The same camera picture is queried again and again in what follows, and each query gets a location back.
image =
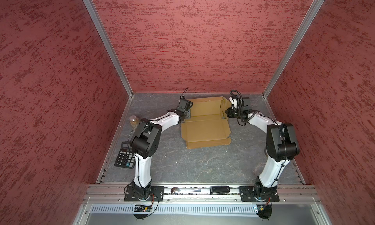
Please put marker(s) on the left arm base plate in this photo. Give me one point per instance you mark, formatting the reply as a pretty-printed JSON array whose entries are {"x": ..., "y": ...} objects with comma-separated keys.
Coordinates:
[{"x": 152, "y": 193}]

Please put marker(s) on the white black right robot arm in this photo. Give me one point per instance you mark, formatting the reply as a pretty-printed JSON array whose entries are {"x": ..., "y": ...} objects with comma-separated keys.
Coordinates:
[{"x": 281, "y": 148}]

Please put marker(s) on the glass jar with lid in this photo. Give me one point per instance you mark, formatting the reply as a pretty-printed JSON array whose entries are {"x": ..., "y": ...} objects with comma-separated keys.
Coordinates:
[{"x": 134, "y": 121}]

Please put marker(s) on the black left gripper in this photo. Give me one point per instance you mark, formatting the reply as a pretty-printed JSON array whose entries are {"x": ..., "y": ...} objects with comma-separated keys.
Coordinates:
[{"x": 188, "y": 114}]

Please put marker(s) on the black calculator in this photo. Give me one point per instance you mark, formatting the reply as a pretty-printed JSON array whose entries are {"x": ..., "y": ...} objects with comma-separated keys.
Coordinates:
[{"x": 125, "y": 157}]

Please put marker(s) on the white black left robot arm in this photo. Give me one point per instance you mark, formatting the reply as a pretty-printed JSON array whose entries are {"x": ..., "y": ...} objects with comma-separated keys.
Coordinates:
[{"x": 144, "y": 142}]

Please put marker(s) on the brown cardboard box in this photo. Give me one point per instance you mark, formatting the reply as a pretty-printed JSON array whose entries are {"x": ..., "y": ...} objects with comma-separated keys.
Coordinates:
[{"x": 208, "y": 125}]

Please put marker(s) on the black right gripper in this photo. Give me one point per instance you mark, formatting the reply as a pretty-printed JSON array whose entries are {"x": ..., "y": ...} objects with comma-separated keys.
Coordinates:
[{"x": 228, "y": 112}]

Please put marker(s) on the black car key fob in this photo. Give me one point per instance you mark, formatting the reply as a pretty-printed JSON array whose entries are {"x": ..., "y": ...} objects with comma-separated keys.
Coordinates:
[{"x": 219, "y": 190}]

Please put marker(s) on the aluminium corner post right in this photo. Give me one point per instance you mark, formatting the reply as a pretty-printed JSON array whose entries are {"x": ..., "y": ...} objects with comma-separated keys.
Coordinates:
[{"x": 300, "y": 33}]

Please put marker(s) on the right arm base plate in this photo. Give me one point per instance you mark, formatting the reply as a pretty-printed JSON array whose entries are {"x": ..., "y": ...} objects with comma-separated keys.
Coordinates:
[{"x": 258, "y": 193}]

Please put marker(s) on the aluminium front rail frame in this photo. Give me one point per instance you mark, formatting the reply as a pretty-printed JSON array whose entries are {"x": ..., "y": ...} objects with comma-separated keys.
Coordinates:
[{"x": 109, "y": 199}]

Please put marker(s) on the aluminium corner post left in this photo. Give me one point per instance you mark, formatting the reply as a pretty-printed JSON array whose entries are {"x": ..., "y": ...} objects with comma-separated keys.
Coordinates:
[{"x": 90, "y": 6}]

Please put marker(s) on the aluminium corner post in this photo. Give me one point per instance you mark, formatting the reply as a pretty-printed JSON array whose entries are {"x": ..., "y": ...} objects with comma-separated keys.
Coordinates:
[
  {"x": 90, "y": 6},
  {"x": 300, "y": 33}
]

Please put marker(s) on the metal spoon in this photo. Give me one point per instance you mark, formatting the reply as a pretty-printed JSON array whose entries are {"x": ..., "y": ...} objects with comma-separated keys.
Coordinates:
[{"x": 177, "y": 190}]

